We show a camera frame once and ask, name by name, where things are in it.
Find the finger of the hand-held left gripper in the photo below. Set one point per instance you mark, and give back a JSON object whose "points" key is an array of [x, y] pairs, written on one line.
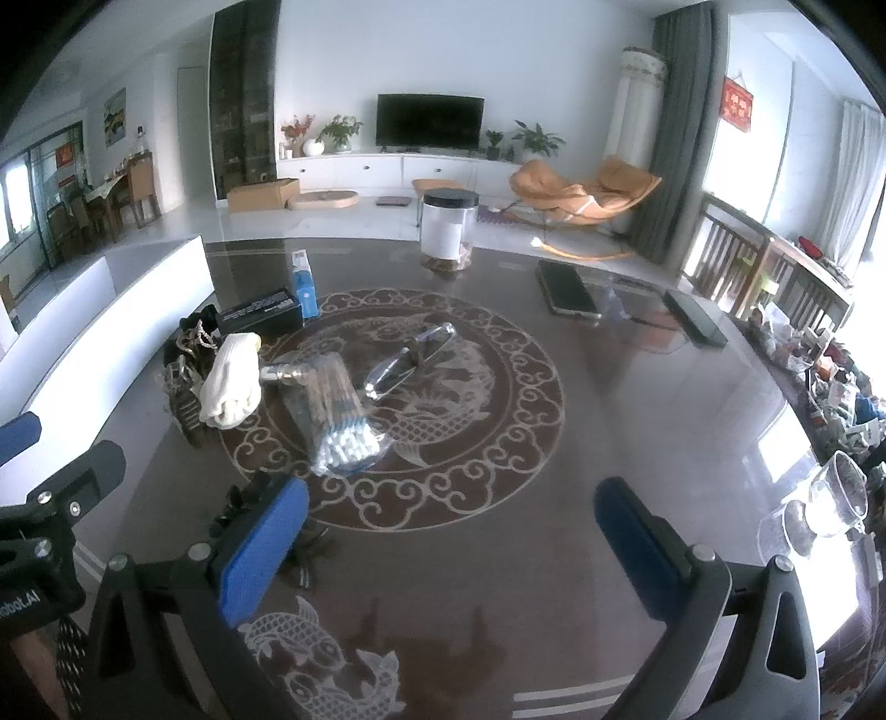
{"points": [[90, 471], [21, 437]]}

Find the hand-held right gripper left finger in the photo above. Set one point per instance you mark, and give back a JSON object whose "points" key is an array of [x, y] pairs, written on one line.
{"points": [[266, 536]]}

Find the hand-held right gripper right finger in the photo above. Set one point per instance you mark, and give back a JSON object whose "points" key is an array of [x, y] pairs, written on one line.
{"points": [[637, 547]]}

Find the black printed carton box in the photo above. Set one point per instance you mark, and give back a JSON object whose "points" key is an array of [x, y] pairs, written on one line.
{"points": [[259, 313]]}

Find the blue and white medicine box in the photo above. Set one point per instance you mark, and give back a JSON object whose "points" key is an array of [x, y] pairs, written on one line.
{"points": [[304, 287]]}

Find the dark patterned glass desktop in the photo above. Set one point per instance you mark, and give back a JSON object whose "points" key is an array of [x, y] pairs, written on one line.
{"points": [[554, 450]]}

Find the small clear glass cup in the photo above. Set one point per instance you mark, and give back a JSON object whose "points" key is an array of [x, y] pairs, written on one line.
{"points": [[785, 529]]}

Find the white cotton gloves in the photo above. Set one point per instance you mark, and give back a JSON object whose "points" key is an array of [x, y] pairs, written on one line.
{"points": [[228, 381]]}

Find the clear glass goblet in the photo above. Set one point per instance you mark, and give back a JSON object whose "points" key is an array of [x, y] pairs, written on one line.
{"points": [[841, 491]]}

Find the black long rectangular box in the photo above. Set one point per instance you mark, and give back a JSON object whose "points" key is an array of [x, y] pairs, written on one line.
{"points": [[696, 317]]}

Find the clear plastic bag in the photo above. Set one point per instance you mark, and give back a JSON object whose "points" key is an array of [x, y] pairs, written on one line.
{"points": [[623, 304]]}

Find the clutter of small items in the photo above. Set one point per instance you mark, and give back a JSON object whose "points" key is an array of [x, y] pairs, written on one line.
{"points": [[830, 388]]}

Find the wooden dining table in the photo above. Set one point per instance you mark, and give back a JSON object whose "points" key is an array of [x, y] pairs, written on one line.
{"points": [[104, 194]]}

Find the black flat case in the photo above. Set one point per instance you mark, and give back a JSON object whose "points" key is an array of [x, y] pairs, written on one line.
{"points": [[567, 287]]}

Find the wooden dining chair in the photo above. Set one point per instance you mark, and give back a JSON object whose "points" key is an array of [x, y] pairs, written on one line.
{"points": [[144, 187]]}

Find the cardboard box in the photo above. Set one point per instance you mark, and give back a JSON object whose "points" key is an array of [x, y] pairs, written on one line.
{"points": [[263, 195]]}

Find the beige oval floor tray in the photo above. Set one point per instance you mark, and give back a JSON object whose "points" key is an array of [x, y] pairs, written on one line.
{"points": [[325, 201]]}

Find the clear jar with black lid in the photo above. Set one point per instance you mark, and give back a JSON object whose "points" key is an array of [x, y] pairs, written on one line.
{"points": [[446, 228]]}

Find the dark flat floor scale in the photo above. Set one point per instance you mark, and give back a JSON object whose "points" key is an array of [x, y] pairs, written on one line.
{"points": [[393, 201]]}

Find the orange lounge chair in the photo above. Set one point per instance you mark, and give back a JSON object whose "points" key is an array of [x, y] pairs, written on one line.
{"points": [[554, 183]]}

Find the white television cabinet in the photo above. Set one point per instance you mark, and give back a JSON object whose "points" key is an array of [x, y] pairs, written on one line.
{"points": [[374, 169]]}

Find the white round vase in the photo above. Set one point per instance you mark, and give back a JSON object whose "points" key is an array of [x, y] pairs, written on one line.
{"points": [[313, 147]]}

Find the dark glass display cabinet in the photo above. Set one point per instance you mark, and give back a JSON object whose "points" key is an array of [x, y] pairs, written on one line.
{"points": [[242, 104]]}

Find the red flower plant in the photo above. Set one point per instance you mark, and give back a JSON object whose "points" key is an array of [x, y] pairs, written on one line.
{"points": [[294, 128]]}

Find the green leafy potted plant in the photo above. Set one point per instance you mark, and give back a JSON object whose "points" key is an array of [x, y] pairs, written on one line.
{"points": [[339, 131]]}

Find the large broad-leaf potted plant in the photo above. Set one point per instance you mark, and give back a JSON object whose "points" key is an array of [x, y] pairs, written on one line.
{"points": [[536, 138]]}

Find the white sheer curtain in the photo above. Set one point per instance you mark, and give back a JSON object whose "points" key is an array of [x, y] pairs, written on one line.
{"points": [[855, 180]]}

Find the small green potted plant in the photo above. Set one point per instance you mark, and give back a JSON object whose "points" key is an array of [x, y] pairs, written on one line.
{"points": [[493, 142]]}

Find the tall white air conditioner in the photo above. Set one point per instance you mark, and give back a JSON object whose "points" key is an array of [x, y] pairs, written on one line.
{"points": [[633, 104]]}

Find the grey curtain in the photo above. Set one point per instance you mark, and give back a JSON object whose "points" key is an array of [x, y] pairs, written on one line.
{"points": [[685, 104]]}

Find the black flat television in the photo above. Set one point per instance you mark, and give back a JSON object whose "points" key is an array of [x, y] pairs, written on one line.
{"points": [[429, 121]]}

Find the framed wall painting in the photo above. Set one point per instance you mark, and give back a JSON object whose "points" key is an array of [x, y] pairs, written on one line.
{"points": [[115, 116]]}

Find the red wall hanging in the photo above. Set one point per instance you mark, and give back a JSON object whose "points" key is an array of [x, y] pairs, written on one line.
{"points": [[737, 104]]}

